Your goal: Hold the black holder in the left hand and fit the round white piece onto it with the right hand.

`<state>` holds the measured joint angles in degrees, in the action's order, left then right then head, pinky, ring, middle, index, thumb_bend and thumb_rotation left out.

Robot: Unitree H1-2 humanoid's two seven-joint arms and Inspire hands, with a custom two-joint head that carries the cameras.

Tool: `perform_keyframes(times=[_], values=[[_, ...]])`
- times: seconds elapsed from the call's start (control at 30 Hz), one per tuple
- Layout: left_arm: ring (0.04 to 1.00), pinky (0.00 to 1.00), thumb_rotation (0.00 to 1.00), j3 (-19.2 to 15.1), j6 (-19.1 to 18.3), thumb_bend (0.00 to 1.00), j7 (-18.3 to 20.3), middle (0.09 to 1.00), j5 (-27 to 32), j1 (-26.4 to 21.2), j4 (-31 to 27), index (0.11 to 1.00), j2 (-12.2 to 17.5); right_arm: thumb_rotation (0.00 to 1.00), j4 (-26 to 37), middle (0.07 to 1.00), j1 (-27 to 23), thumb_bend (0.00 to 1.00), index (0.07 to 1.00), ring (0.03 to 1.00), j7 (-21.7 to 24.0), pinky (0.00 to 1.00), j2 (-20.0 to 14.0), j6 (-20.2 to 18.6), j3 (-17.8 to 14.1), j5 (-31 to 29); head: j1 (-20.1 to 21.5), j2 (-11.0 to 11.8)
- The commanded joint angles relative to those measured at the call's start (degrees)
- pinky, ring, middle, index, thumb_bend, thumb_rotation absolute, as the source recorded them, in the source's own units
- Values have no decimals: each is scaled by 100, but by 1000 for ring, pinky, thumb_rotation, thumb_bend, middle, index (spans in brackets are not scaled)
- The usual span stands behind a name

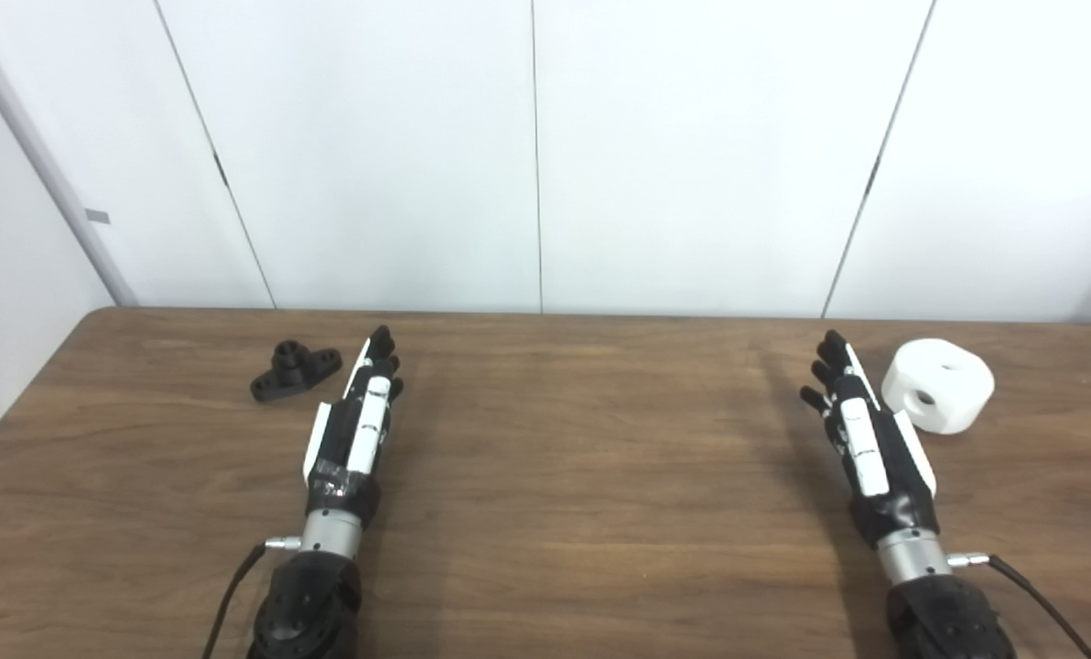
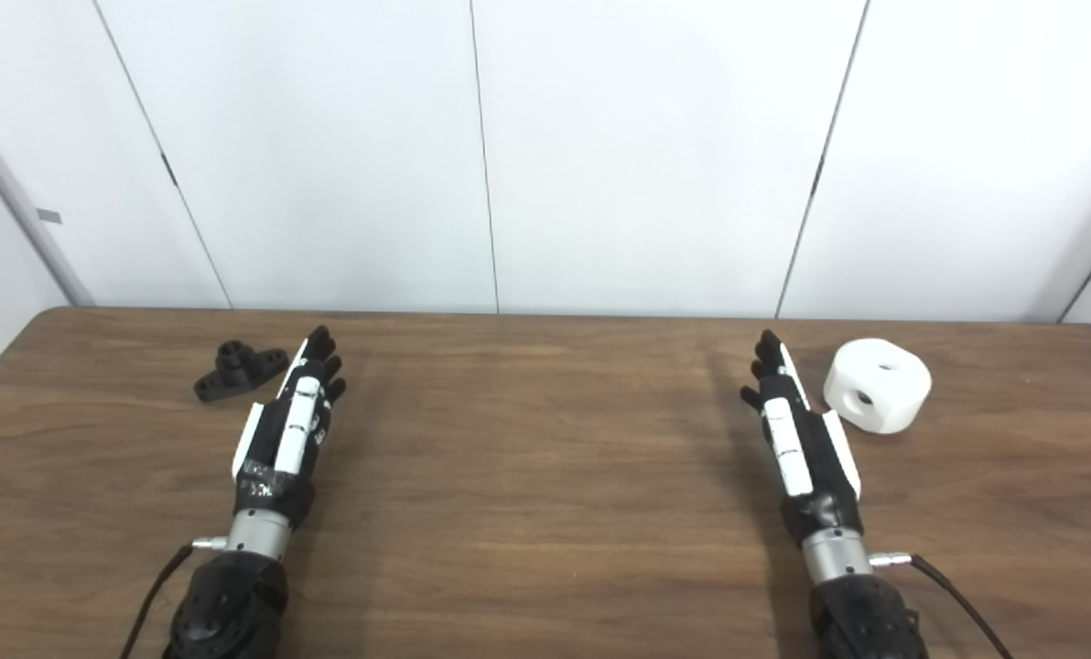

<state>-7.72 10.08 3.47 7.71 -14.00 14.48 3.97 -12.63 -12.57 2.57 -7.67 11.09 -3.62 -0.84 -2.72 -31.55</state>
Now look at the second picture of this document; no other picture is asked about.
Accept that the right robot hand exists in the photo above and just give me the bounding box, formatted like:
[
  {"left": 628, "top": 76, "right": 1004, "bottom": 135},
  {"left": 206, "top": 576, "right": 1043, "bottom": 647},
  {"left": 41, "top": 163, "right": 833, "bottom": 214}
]
[{"left": 740, "top": 329, "right": 863, "bottom": 543}]

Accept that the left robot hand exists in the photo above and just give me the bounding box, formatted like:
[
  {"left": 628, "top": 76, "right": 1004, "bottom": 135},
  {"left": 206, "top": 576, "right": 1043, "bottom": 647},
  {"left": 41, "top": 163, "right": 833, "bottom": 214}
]
[{"left": 232, "top": 328, "right": 347, "bottom": 530}]

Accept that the black flanged holder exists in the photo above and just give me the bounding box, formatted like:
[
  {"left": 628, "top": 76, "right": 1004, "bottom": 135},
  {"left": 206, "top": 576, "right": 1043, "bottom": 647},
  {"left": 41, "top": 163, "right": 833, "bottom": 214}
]
[{"left": 194, "top": 340, "right": 290, "bottom": 405}]

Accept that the round white piece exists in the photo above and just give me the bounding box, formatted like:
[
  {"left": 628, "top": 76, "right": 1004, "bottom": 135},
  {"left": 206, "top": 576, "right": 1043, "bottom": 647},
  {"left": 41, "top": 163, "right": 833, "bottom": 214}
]
[{"left": 823, "top": 338, "right": 932, "bottom": 435}]

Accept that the grey corner trim strip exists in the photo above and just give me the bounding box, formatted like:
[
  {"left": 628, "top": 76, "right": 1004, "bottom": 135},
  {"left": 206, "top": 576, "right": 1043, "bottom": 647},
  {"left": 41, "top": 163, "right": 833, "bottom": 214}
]
[{"left": 0, "top": 92, "right": 96, "bottom": 308}]

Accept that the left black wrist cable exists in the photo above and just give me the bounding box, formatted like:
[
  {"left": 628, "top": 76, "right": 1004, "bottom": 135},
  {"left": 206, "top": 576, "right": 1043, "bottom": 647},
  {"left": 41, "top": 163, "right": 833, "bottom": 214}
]
[{"left": 120, "top": 537, "right": 232, "bottom": 659}]

